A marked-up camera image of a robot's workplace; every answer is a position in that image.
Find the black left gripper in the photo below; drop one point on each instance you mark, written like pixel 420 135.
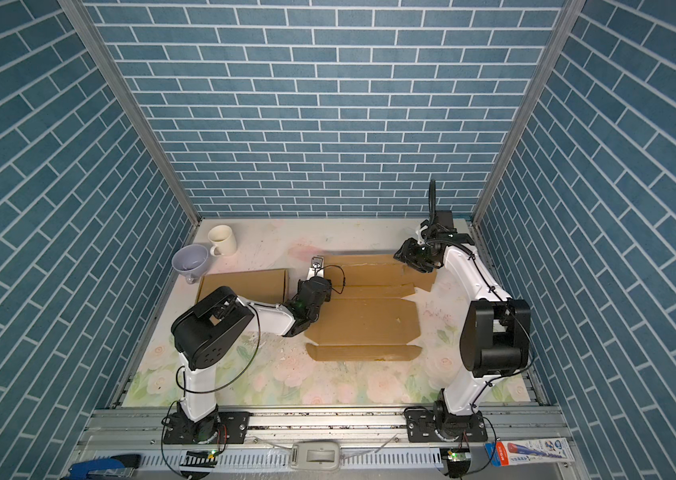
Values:
pixel 325 281

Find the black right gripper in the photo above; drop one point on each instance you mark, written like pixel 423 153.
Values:
pixel 408 248

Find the brown cardboard box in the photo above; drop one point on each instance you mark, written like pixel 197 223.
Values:
pixel 265 286
pixel 373 319

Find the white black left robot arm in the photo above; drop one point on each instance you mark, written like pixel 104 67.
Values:
pixel 205 333

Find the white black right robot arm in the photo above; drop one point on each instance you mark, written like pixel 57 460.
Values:
pixel 494 342

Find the white red blue tube box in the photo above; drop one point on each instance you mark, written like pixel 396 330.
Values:
pixel 526 452

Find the cream ceramic mug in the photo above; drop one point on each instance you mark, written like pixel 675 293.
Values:
pixel 223 241

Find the lavender ceramic bowl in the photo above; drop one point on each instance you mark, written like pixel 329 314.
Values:
pixel 191 262

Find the blue black tool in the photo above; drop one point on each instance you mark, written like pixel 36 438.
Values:
pixel 113 467

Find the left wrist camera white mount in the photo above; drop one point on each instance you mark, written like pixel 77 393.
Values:
pixel 316 268

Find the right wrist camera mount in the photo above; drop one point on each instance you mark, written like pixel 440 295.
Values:
pixel 439 225

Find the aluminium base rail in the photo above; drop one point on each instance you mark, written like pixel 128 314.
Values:
pixel 260 439

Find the aluminium corner post right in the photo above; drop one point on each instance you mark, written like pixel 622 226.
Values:
pixel 550 55

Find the aluminium corner post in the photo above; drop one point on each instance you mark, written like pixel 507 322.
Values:
pixel 83 25
pixel 550 55

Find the aluminium corner post left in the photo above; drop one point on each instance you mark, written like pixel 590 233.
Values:
pixel 83 25

